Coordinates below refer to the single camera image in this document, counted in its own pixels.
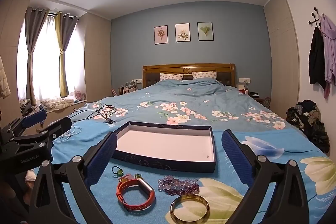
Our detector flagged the small nightstand clutter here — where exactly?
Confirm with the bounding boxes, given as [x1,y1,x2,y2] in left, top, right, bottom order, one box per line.
[236,84,261,98]

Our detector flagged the purple jacket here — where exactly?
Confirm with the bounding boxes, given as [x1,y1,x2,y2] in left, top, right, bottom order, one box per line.
[321,13,336,100]

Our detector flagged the pile of dark clothes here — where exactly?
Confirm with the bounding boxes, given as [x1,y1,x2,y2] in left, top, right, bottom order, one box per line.
[286,100,330,153]

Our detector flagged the white hanging garment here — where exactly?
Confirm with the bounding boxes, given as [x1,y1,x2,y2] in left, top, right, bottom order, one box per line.
[0,55,11,98]

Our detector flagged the grey-blue floral duvet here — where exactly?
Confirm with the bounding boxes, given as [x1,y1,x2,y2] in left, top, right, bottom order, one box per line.
[68,79,286,132]

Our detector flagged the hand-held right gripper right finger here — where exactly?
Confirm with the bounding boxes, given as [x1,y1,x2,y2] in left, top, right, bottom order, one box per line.
[221,130,310,224]

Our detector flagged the crumpled cloth on windowsill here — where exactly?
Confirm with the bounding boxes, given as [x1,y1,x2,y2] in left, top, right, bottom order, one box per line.
[41,98,75,110]

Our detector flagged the dark blue box tray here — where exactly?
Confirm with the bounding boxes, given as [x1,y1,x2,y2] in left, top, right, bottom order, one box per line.
[112,121,217,173]

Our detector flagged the white earphones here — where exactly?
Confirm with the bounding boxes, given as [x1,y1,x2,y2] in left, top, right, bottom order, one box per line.
[56,126,82,139]

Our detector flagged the beige wardrobe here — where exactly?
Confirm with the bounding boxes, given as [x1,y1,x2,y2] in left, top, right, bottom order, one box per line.
[264,0,301,119]

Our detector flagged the amber bangle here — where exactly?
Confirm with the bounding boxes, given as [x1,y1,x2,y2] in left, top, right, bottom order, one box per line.
[170,194,210,223]

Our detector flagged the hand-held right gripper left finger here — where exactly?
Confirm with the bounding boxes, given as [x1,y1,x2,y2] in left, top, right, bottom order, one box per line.
[28,132,118,224]

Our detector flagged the dark purple bead bracelet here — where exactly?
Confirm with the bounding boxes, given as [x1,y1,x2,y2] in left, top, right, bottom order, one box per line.
[157,181,200,195]

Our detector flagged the blue large-flower blanket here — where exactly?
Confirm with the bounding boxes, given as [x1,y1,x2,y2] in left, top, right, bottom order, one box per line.
[51,119,336,224]

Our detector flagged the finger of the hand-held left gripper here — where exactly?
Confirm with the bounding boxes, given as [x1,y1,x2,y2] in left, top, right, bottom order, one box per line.
[10,116,72,148]
[0,110,48,142]

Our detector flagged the pink flower framed picture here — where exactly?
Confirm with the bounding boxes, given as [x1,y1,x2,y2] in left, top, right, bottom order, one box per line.
[154,25,168,45]

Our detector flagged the black jacket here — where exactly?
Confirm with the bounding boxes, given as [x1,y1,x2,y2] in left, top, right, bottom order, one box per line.
[309,27,326,89]

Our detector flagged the grey and yellow curtain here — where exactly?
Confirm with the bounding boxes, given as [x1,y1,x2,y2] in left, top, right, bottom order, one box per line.
[54,11,78,98]

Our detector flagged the bottles on nightstand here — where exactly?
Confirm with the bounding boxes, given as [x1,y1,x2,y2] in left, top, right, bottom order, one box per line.
[112,82,142,96]

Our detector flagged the wooden headboard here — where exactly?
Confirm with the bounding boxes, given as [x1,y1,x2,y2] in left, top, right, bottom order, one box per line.
[142,63,237,88]

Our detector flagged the white flower framed picture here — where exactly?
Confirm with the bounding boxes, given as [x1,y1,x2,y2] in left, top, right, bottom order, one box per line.
[175,22,191,42]

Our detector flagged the patterned pillow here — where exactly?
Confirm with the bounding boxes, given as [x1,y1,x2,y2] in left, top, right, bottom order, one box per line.
[192,71,218,80]
[160,73,184,81]

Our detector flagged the green leaf framed picture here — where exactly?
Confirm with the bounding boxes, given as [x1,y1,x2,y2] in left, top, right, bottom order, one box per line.
[197,22,214,41]

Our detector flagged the black wall coat rack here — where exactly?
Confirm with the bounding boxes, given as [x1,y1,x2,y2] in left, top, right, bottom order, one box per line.
[311,7,322,28]

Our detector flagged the orange smartwatch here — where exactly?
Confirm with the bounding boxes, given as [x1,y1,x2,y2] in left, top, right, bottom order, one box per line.
[116,178,156,211]

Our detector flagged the light purple crystal bracelet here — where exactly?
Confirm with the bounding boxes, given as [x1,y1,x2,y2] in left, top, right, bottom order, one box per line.
[160,175,199,186]

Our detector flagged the black cables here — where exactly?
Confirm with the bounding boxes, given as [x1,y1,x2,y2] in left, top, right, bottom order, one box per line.
[70,105,117,122]

